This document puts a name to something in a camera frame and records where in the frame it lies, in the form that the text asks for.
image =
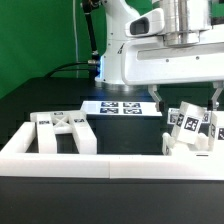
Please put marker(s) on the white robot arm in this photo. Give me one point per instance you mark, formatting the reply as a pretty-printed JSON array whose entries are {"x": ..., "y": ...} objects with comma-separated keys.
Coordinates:
[{"x": 171, "y": 44}]

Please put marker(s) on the small tagged cube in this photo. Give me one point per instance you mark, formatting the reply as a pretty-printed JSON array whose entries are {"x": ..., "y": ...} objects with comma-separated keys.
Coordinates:
[
  {"x": 206, "y": 117},
  {"x": 172, "y": 115}
]

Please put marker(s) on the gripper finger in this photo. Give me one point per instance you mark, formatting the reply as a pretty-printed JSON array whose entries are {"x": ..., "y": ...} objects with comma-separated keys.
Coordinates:
[
  {"x": 213, "y": 103},
  {"x": 153, "y": 91}
]

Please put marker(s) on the white U-shaped fence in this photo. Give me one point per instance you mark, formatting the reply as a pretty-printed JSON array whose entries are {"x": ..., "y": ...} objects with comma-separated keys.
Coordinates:
[{"x": 15, "y": 160}]

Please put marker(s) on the small tagged cube left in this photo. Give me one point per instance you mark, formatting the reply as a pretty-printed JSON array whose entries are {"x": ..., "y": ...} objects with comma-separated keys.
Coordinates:
[{"x": 172, "y": 115}]

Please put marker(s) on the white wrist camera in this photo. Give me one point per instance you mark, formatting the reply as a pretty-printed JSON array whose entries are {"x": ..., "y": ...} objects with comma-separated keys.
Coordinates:
[{"x": 148, "y": 24}]

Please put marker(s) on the small tagged cube right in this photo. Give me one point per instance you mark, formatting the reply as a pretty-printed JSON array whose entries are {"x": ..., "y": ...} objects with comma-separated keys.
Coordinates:
[{"x": 206, "y": 117}]

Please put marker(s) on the white chair back frame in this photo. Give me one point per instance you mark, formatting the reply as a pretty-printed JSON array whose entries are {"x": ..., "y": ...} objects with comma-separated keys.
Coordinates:
[{"x": 53, "y": 123}]

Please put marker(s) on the white chair seat part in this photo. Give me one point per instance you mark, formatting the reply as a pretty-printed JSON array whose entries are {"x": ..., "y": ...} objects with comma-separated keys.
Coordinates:
[{"x": 172, "y": 147}]

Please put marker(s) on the white marker base sheet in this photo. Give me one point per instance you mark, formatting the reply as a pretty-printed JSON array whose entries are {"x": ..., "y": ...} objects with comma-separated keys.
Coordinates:
[{"x": 119, "y": 108}]

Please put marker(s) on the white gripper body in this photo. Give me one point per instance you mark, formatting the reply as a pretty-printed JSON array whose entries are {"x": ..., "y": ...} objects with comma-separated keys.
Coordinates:
[{"x": 147, "y": 61}]

